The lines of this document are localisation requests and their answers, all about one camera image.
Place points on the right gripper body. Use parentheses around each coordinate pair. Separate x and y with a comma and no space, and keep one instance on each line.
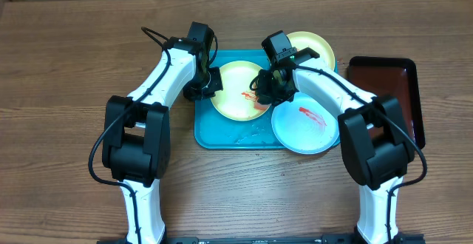
(272,88)

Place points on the red green scrub sponge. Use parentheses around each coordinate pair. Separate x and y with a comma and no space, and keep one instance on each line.
(258,106)

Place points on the light blue plate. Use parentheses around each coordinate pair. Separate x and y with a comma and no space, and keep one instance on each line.
(304,126)

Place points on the dark brown black tray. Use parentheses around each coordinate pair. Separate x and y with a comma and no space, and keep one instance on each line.
(396,77)

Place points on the yellow-green plate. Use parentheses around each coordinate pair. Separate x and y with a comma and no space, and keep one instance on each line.
(304,39)
(236,99)

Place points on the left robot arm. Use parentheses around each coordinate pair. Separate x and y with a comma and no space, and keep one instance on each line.
(136,141)

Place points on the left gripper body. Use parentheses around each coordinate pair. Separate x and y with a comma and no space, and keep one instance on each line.
(205,84)

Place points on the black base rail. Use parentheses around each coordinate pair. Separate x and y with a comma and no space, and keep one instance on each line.
(324,239)

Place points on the yellow-green plate top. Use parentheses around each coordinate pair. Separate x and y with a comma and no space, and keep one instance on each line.
(304,39)

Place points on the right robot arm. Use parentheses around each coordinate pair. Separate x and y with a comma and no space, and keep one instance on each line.
(375,144)

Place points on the teal plastic tray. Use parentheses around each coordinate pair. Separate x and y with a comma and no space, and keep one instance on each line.
(215,131)

